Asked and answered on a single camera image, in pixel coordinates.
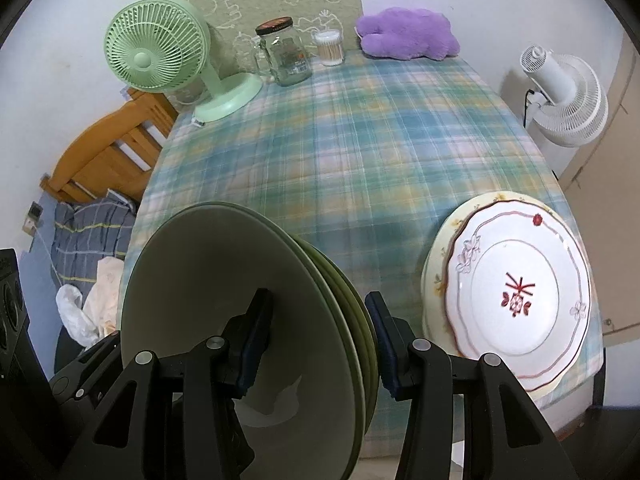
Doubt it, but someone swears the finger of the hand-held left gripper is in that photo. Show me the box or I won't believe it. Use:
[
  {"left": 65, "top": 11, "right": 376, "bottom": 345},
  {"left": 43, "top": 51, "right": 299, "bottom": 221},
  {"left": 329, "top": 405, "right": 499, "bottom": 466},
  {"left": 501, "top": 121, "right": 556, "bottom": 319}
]
[{"left": 48, "top": 332, "right": 123, "bottom": 401}]

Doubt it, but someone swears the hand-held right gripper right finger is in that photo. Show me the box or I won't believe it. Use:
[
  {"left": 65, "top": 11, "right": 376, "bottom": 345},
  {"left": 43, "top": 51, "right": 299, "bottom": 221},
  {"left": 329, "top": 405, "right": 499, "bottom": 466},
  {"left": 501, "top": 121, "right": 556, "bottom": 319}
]
[{"left": 365, "top": 291, "right": 581, "bottom": 480}]

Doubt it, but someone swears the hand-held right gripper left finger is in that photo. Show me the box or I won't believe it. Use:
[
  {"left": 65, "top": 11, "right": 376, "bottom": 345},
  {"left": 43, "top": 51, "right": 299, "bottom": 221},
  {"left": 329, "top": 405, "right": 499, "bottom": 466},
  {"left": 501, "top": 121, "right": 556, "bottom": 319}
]
[{"left": 60, "top": 287, "right": 275, "bottom": 480}]

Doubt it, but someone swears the blue patterned ceramic bowl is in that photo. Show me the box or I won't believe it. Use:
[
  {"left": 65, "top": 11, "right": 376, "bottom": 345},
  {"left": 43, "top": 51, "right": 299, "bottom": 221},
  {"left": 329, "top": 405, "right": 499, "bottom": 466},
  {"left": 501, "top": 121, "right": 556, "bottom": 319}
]
[
  {"left": 310, "top": 250, "right": 381, "bottom": 466},
  {"left": 295, "top": 237, "right": 370, "bottom": 480},
  {"left": 120, "top": 201, "right": 362, "bottom": 480}
]

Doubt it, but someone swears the large yellow flower plate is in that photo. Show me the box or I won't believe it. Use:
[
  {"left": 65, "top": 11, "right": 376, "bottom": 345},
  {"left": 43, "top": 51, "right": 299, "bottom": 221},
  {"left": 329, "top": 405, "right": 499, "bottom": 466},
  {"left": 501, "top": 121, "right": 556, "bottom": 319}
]
[{"left": 420, "top": 191, "right": 598, "bottom": 401}]

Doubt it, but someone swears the red flower white plate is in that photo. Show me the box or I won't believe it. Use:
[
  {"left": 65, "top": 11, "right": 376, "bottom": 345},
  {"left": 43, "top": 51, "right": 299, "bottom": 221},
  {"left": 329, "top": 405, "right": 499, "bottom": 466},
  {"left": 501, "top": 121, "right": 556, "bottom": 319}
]
[{"left": 446, "top": 199, "right": 592, "bottom": 383}]

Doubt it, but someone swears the white plastic bag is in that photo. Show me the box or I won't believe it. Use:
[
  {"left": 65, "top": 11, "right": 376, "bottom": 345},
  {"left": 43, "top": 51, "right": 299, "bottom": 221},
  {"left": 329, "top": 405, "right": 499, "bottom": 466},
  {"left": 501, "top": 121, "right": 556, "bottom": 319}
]
[{"left": 56, "top": 284, "right": 101, "bottom": 348}]

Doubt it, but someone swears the peach cloth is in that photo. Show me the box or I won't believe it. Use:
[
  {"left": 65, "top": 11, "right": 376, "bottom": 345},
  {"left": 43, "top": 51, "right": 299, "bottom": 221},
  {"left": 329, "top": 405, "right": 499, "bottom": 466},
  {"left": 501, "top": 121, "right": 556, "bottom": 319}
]
[{"left": 82, "top": 257, "right": 126, "bottom": 341}]

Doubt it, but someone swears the blue striped bedding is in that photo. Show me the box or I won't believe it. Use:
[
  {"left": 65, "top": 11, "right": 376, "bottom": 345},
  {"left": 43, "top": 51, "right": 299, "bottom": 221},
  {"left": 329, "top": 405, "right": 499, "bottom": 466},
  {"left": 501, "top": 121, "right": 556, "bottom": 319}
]
[{"left": 50, "top": 197, "right": 138, "bottom": 286}]

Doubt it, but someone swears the beige door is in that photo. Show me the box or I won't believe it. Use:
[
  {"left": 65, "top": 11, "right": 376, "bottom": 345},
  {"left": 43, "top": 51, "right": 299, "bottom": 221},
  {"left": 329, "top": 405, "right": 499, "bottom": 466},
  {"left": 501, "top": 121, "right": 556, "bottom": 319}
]
[{"left": 557, "top": 35, "right": 640, "bottom": 346}]

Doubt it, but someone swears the glass jar with lid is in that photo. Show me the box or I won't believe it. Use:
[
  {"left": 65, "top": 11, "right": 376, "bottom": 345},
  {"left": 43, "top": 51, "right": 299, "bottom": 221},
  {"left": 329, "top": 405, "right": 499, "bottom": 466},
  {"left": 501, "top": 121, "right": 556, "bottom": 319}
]
[{"left": 254, "top": 17, "right": 313, "bottom": 87}]

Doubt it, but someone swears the cotton swab container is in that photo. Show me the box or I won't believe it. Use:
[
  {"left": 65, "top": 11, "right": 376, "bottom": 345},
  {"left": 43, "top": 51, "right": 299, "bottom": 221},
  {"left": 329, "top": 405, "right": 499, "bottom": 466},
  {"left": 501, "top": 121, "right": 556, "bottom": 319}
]
[{"left": 314, "top": 30, "right": 346, "bottom": 67}]

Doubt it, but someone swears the white standing fan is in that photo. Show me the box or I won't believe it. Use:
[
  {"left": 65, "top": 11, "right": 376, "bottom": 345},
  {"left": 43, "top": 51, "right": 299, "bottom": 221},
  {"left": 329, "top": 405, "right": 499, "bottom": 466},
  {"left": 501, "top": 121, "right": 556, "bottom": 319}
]
[{"left": 519, "top": 45, "right": 610, "bottom": 148}]

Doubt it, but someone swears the purple plush toy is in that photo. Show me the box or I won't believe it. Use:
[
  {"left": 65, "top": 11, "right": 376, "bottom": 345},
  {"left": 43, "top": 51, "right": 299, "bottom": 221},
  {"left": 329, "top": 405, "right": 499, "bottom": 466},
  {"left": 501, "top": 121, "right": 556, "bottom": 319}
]
[{"left": 355, "top": 7, "right": 461, "bottom": 61}]

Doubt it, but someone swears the green desk fan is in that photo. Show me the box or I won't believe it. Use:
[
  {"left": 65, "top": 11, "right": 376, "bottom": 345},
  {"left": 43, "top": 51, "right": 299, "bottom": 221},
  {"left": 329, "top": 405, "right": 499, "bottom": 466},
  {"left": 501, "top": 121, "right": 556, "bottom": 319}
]
[{"left": 104, "top": 0, "right": 263, "bottom": 122}]

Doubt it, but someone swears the wall socket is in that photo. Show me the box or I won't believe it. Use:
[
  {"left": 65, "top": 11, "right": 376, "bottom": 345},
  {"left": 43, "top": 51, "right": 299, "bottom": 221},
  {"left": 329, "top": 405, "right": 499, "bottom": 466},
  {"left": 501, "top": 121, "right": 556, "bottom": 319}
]
[{"left": 25, "top": 201, "right": 46, "bottom": 233}]

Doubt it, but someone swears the black fan cable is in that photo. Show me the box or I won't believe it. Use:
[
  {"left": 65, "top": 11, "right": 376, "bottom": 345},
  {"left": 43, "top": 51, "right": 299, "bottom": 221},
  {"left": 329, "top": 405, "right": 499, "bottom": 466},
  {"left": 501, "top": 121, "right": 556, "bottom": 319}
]
[{"left": 522, "top": 89, "right": 538, "bottom": 131}]

